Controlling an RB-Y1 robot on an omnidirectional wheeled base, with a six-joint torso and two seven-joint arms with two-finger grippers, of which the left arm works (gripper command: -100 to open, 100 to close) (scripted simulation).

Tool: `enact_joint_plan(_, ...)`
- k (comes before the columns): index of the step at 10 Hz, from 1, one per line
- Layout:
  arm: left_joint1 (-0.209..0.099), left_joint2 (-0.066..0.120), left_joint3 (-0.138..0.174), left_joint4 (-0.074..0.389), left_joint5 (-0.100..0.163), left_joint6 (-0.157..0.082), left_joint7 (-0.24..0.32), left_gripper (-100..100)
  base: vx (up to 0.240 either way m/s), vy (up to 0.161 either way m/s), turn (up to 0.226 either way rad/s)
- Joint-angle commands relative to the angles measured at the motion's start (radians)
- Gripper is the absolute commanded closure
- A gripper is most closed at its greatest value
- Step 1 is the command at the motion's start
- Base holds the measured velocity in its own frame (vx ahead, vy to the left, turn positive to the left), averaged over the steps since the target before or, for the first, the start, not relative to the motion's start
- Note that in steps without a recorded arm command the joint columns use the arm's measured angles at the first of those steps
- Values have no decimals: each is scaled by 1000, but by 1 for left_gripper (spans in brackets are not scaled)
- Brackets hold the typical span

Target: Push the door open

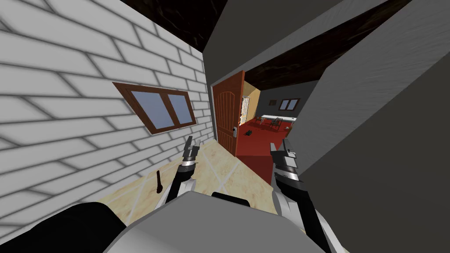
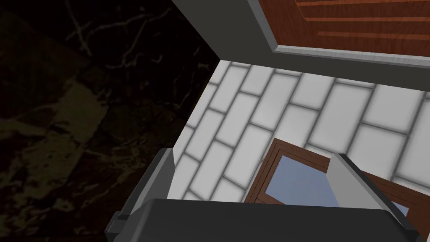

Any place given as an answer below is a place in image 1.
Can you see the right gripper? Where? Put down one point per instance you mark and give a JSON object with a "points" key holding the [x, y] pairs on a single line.
{"points": [[284, 160]]}

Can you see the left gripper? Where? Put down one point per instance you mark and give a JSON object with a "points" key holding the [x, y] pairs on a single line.
{"points": [[190, 154]]}

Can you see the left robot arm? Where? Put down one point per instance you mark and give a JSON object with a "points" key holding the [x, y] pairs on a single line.
{"points": [[181, 179]]}

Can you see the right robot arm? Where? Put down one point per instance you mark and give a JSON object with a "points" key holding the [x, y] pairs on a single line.
{"points": [[297, 200]]}

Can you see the dark wooden chair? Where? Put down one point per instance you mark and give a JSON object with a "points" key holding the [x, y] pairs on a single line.
{"points": [[276, 123], [259, 119]]}

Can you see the white long table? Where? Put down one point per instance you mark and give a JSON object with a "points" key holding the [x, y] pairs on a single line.
{"points": [[281, 117]]}

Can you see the small black object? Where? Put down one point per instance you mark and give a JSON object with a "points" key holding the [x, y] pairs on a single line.
{"points": [[249, 133]]}

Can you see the small brown framed window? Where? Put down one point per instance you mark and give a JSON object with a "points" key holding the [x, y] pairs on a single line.
{"points": [[289, 104]]}

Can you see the brown wooden door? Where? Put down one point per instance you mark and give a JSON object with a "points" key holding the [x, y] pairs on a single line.
{"points": [[226, 112]]}

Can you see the white grid door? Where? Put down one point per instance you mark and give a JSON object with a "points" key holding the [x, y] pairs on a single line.
{"points": [[245, 110]]}

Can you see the dark brown bat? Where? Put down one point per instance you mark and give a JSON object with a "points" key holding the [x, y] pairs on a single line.
{"points": [[159, 182]]}

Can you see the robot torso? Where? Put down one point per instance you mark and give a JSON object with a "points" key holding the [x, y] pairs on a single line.
{"points": [[211, 228]]}

